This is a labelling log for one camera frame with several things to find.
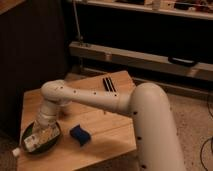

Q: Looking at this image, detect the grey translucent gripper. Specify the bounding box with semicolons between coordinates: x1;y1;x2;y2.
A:
33;121;57;143

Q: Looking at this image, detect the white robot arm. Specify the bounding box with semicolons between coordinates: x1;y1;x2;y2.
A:
34;80;186;171

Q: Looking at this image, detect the green ceramic bowl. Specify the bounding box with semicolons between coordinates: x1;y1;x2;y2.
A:
20;120;63;155

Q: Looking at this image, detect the clear plastic cup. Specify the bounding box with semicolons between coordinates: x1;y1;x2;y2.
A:
60;103;70;115

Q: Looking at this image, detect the small white round cap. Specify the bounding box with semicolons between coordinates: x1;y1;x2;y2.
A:
12;148;20;157

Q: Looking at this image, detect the blue sponge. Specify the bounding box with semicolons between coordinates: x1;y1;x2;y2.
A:
69;125;91;146

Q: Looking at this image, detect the wooden table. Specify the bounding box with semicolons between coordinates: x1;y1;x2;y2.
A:
17;71;136;171

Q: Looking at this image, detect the metal stand pole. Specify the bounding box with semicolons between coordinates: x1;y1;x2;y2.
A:
73;0;83;45

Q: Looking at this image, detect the cluttered upper shelf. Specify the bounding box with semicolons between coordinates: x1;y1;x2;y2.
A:
71;0;213;21

